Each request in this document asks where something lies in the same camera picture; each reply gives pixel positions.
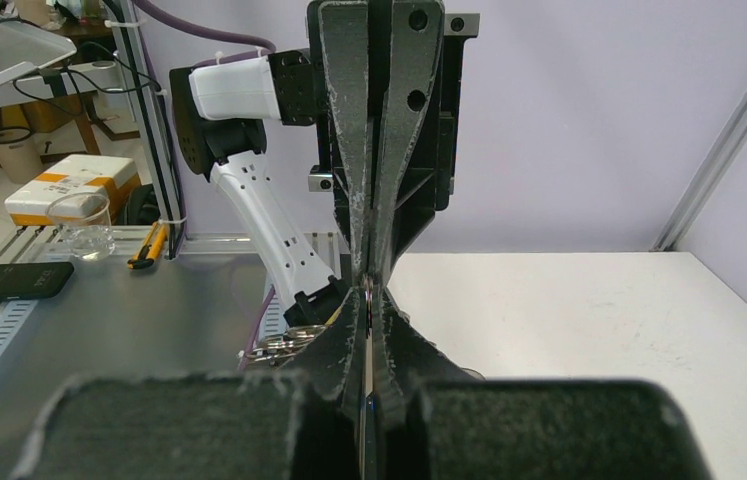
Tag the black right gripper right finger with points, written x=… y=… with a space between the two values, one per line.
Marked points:
x=433 y=420

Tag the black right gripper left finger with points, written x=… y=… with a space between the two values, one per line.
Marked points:
x=264 y=424

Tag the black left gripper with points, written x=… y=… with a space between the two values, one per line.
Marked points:
x=380 y=81

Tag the large steel keyring plate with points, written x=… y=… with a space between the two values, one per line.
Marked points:
x=274 y=350

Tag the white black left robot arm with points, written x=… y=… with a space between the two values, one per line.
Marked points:
x=229 y=154

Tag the yellow black utility knife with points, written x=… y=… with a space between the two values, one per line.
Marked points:
x=151 y=248

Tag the cardboard box with tape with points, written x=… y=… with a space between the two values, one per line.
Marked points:
x=112 y=177

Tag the black phone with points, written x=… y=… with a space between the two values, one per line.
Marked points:
x=33 y=281

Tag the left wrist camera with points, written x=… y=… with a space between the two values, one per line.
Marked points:
x=243 y=89

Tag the metal base plate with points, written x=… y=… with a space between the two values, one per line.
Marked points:
x=193 y=312

